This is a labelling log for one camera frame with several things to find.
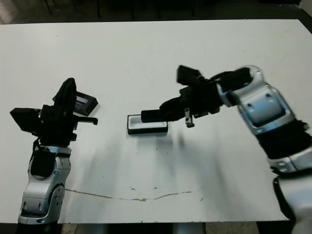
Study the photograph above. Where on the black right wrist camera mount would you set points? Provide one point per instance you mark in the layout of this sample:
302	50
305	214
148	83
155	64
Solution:
187	74

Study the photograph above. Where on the black box base white insert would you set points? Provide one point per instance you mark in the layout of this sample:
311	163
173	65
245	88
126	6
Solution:
146	129

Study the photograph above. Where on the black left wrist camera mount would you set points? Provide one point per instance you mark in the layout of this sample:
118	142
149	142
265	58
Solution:
24	120

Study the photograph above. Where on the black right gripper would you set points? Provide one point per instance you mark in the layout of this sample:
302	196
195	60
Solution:
202	100

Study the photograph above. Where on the black box lid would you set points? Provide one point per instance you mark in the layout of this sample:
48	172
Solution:
86	103

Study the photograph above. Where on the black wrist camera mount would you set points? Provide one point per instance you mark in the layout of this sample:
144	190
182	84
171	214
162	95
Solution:
24	120
187	74

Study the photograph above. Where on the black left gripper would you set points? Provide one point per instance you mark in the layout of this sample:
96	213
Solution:
57	129

